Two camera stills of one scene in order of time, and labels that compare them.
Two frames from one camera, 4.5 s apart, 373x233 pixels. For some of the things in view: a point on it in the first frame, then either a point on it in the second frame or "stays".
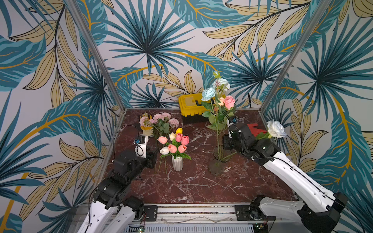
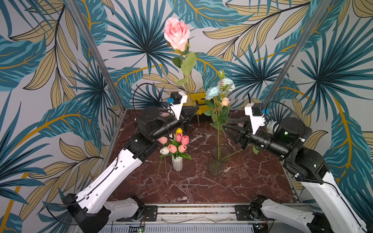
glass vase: (217, 164) stays
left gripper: (151, 158) → (189, 109)
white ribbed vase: (178, 163) stays
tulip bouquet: (177, 144) stays
